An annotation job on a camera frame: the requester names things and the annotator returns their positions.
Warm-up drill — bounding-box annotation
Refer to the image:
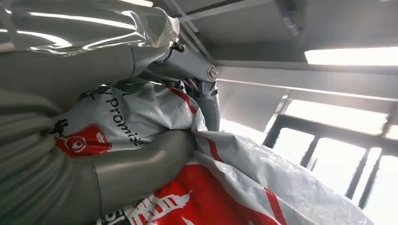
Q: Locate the grey red-printed courier package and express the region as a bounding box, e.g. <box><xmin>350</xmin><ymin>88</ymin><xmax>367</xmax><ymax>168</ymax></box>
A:
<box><xmin>50</xmin><ymin>81</ymin><xmax>374</xmax><ymax>225</ymax></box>

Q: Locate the dark window frame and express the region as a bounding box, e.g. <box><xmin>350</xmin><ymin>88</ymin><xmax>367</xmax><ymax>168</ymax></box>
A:
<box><xmin>262</xmin><ymin>114</ymin><xmax>398</xmax><ymax>210</ymax></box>

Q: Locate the bright ceiling light panel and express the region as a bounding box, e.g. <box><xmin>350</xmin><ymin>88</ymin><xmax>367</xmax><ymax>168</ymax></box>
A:
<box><xmin>304</xmin><ymin>46</ymin><xmax>398</xmax><ymax>67</ymax></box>

